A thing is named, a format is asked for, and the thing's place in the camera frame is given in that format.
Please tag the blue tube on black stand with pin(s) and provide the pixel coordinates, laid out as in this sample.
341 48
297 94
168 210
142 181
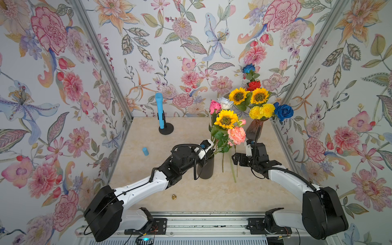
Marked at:
164 127

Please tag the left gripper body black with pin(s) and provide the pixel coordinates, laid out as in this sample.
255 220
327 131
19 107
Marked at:
204 159

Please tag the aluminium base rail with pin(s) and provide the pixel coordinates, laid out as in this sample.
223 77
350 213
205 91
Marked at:
213 228

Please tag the dark grey vase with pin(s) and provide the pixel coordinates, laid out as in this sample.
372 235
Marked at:
206 171

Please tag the magenta rose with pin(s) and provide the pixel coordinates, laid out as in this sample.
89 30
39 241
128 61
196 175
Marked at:
214 107

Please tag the red rose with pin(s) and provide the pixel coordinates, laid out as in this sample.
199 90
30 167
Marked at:
253 85

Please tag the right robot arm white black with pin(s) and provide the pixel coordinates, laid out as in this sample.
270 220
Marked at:
322 214

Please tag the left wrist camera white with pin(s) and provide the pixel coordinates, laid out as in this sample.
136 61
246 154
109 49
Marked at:
206 144

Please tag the pink peony flower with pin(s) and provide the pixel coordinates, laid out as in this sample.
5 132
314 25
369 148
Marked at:
237 135

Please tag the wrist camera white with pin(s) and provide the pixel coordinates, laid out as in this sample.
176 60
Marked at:
206 144
248 150

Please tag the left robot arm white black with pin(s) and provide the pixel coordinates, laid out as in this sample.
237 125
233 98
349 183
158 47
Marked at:
105 215

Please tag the blue rose large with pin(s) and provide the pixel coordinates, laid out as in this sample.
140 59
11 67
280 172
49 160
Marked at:
283 111

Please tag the small blue cylinder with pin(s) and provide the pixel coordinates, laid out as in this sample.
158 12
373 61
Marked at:
146 151

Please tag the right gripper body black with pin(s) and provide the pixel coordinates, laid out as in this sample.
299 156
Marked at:
246 161

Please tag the pink ribbed glass vase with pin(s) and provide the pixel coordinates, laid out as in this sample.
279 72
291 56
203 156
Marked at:
254 130

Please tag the white rose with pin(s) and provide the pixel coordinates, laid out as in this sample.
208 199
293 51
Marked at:
225 103

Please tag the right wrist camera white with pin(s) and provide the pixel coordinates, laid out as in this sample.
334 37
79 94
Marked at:
248 150

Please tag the small blue rose top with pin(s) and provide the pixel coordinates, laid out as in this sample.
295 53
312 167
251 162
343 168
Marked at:
248 68

